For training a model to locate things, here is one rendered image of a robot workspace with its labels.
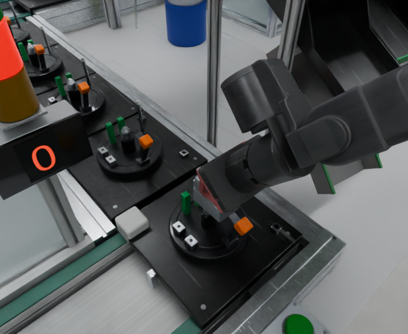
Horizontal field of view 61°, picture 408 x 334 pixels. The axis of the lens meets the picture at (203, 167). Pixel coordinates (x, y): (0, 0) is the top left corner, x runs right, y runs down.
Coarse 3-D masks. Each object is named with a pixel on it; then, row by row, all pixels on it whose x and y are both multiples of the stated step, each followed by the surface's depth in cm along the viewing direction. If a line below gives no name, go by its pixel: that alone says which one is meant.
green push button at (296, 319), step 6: (288, 318) 51; (294, 318) 51; (300, 318) 51; (306, 318) 51; (288, 324) 51; (294, 324) 51; (300, 324) 51; (306, 324) 51; (288, 330) 50; (294, 330) 50; (300, 330) 50; (306, 330) 50; (312, 330) 50
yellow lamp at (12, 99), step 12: (24, 72) 36; (0, 84) 34; (12, 84) 35; (24, 84) 36; (0, 96) 35; (12, 96) 36; (24, 96) 37; (0, 108) 36; (12, 108) 37; (24, 108) 37; (36, 108) 39; (0, 120) 37; (12, 120) 37
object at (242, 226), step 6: (228, 216) 53; (234, 216) 53; (234, 222) 52; (240, 222) 51; (246, 222) 51; (240, 228) 51; (246, 228) 51; (228, 234) 56; (234, 234) 54; (240, 234) 52; (228, 240) 57
